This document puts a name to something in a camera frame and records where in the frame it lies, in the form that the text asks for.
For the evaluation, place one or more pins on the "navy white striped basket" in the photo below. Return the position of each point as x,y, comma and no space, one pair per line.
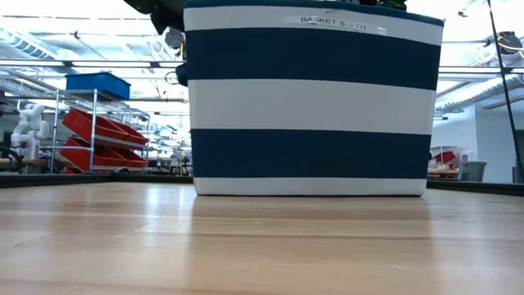
307,102

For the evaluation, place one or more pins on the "blue plastic bin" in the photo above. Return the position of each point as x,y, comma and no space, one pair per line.
98,86

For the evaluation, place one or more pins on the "small red object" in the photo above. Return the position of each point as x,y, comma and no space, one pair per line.
445,157

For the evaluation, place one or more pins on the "grey bin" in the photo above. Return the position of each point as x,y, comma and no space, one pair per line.
472,172

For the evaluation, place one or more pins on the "brown tube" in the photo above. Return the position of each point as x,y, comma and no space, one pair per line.
32,162

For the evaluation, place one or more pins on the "black aluminium table frame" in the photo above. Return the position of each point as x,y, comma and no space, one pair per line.
82,179

